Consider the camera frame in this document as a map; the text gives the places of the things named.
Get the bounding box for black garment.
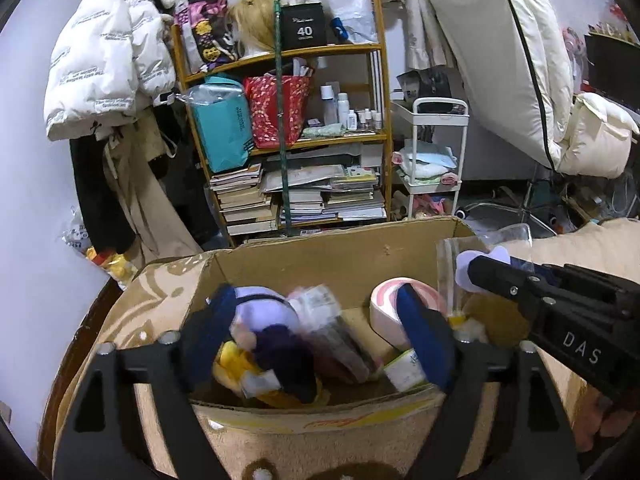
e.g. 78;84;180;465
70;135;136;256

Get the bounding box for cardboard box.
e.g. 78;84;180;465
187;215;496;433

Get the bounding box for green packet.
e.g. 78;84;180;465
382;349;433;391

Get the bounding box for black marker case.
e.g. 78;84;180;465
279;4;328;51

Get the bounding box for light blue cloth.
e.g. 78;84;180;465
397;140;458;181

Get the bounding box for teal paper bag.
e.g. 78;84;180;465
187;76;255;173

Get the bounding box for yellow floor toy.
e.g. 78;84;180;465
85;247;136;281

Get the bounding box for black screen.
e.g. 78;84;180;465
582;32;640;106

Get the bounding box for blonde wig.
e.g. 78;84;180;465
229;0;281;58

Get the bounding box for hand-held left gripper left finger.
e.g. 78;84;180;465
52;285;238;480

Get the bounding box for pink white round tape roll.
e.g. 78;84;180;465
370;276;451;351

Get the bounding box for white plastic bag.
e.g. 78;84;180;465
316;0;379;45

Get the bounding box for clear plastic packet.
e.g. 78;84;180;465
436;225;533;321

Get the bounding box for white rolling cart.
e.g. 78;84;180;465
391;98;469;221

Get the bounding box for pile of books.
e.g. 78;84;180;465
209;150;388;236

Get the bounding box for black printed tote bag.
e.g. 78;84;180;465
175;0;241;73

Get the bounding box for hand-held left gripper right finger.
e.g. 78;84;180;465
395;284;578;480

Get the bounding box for green pole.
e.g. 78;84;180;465
274;0;293;236

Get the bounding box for cream pillow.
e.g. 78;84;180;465
560;92;640;178

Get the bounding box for yellow plush toy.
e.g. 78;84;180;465
212;340;331;408

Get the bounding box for printed plastic bag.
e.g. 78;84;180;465
62;210;93;256

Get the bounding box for red gift bag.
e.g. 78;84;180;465
243;74;311;150

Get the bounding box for wooden shelf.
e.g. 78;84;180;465
171;0;393;248

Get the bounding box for pile of small plush toys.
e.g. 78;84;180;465
412;195;456;218

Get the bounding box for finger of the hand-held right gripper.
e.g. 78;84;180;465
467;255;551;323
509;257;566;286

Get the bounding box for white puffer jacket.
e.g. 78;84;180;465
42;0;178;141

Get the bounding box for purple plush doll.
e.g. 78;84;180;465
207;285;318;403

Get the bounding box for person's right hand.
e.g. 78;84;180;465
582;385;640;453

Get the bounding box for cluster of white cosmetic bottles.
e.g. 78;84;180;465
320;85;383;131

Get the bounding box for office chair base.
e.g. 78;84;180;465
455;180;571;236

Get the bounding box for dark green bag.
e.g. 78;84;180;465
527;180;556;221

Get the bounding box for beige coat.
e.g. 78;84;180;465
102;110;201;266

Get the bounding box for white fluffy keychain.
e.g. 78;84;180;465
447;310;491;346

